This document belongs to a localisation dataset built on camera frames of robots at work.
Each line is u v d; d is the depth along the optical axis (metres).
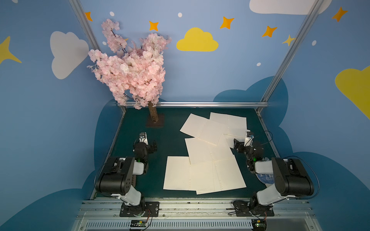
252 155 0.75
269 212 0.73
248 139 0.81
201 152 0.96
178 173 0.84
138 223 0.72
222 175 0.87
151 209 0.74
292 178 0.46
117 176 0.46
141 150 0.72
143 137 0.80
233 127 1.10
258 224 0.73
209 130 1.08
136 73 0.61
